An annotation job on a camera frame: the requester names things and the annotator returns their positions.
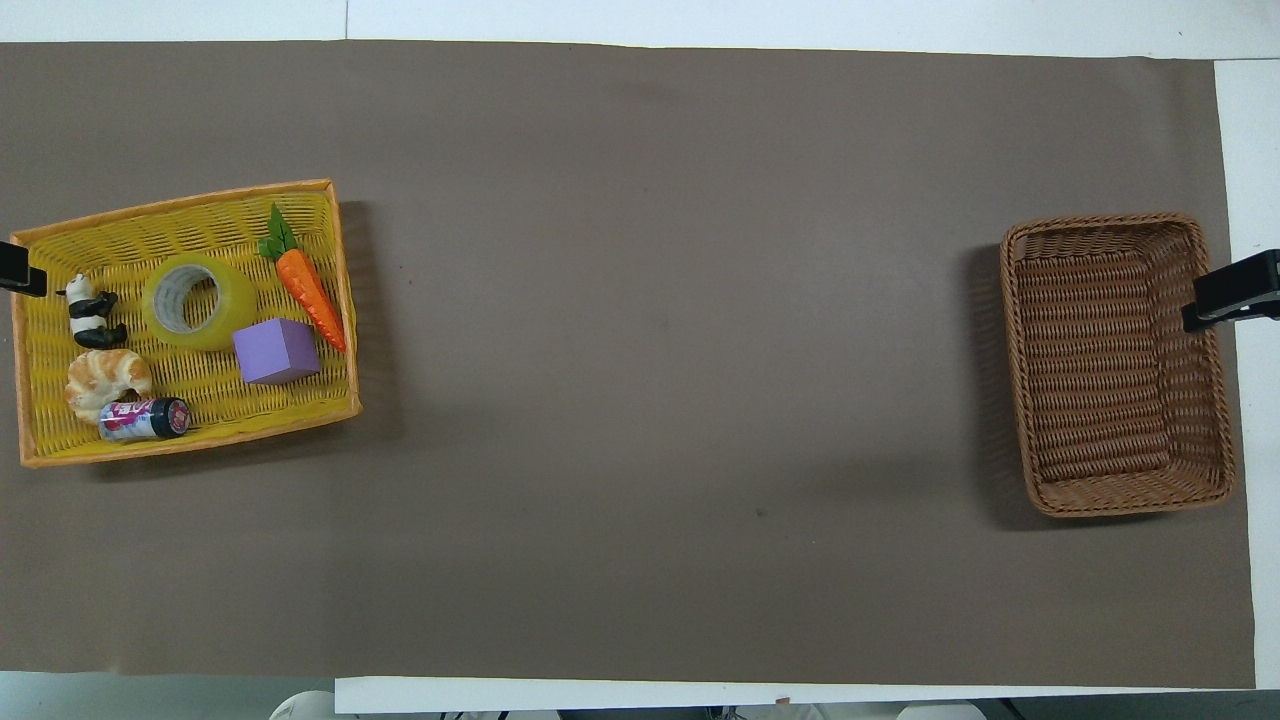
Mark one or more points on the toy croissant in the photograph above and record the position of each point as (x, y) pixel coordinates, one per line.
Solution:
(100, 380)

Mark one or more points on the brown wicker basket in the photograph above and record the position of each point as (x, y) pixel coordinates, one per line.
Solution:
(1105, 400)

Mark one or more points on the yellowish clear tape roll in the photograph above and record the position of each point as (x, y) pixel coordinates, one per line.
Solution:
(225, 310)

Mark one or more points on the small printed can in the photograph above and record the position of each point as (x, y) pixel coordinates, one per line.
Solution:
(140, 420)

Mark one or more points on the black stand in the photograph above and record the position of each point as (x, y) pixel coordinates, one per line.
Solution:
(20, 270)
(1240, 292)

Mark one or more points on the panda figurine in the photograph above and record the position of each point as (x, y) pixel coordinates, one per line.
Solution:
(90, 315)

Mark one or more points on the purple cube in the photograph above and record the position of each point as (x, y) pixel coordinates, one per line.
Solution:
(277, 352)

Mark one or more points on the orange toy carrot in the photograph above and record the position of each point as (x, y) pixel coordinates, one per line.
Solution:
(305, 285)

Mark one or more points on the yellow wicker basket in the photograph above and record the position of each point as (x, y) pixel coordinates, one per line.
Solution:
(190, 405)

